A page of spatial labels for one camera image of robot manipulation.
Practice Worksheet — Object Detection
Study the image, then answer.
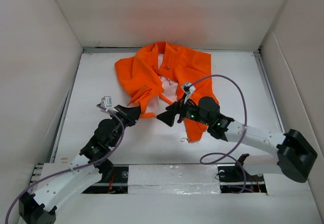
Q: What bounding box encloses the orange zip jacket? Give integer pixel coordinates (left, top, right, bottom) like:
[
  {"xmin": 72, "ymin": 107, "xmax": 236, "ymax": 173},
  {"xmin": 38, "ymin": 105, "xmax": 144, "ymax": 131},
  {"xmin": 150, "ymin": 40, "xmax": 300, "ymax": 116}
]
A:
[{"xmin": 113, "ymin": 41, "xmax": 219, "ymax": 143}]

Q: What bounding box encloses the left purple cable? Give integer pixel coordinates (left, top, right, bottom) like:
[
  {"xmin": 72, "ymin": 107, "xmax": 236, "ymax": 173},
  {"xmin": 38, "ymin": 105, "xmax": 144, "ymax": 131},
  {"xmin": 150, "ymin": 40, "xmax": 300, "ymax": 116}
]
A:
[{"xmin": 5, "ymin": 104, "xmax": 125, "ymax": 224}]

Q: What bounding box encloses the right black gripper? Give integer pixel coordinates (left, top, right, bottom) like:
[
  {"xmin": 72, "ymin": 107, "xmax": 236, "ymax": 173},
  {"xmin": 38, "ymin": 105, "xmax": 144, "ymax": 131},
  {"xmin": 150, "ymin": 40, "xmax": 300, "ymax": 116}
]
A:
[{"xmin": 156, "ymin": 93, "xmax": 211, "ymax": 127}]

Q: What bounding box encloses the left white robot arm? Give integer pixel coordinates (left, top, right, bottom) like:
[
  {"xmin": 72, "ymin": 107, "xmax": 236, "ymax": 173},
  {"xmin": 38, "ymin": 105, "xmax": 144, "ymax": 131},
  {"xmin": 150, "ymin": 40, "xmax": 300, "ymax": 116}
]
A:
[{"xmin": 19, "ymin": 105, "xmax": 141, "ymax": 223}]

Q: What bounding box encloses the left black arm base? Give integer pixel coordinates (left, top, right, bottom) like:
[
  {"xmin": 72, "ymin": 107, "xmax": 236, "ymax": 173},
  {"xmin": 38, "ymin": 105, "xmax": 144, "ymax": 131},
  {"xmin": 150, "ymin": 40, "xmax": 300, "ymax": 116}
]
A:
[{"xmin": 83, "ymin": 160, "xmax": 129, "ymax": 194}]

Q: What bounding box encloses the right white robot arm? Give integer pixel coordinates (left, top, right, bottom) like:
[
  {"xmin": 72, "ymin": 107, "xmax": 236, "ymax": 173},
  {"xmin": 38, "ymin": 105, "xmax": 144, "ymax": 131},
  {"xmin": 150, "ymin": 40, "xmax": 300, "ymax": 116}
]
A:
[{"xmin": 157, "ymin": 97, "xmax": 318, "ymax": 183}]

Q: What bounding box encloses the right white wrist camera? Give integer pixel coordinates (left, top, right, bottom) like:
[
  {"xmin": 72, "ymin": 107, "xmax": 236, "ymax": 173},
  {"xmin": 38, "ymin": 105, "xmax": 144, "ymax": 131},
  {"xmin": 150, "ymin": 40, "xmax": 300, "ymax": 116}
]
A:
[{"xmin": 181, "ymin": 82, "xmax": 195, "ymax": 98}]

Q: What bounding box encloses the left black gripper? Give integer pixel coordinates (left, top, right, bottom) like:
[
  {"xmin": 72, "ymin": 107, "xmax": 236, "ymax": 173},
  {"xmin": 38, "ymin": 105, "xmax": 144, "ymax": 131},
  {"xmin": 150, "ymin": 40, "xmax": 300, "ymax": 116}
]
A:
[{"xmin": 110, "ymin": 105, "xmax": 142, "ymax": 147}]

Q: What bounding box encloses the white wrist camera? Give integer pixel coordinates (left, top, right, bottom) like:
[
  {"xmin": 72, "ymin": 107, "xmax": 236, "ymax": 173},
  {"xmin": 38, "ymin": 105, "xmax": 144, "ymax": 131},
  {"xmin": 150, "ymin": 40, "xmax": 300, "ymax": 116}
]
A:
[
  {"xmin": 96, "ymin": 96, "xmax": 117, "ymax": 113},
  {"xmin": 181, "ymin": 82, "xmax": 195, "ymax": 98}
]

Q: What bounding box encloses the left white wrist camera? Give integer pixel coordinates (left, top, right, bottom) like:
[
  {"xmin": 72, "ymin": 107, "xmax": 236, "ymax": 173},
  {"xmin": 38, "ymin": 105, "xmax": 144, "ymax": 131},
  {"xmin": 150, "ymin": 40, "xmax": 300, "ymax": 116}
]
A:
[{"xmin": 96, "ymin": 96, "xmax": 117, "ymax": 113}]

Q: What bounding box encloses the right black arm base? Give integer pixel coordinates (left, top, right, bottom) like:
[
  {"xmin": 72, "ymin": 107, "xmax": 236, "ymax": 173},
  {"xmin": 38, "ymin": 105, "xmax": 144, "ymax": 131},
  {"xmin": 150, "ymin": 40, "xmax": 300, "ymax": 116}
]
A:
[{"xmin": 215, "ymin": 165, "xmax": 267, "ymax": 194}]

